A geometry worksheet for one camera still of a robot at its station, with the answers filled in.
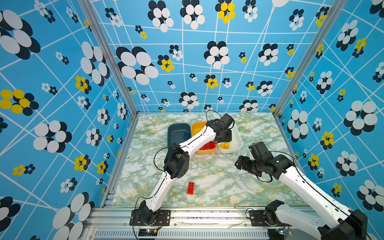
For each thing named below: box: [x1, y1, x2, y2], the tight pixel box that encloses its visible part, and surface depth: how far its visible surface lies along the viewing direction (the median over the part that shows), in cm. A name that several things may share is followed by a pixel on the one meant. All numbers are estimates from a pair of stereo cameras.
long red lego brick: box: [187, 182, 195, 195], surface depth 84 cm
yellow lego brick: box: [220, 142, 231, 149], surface depth 101 cm
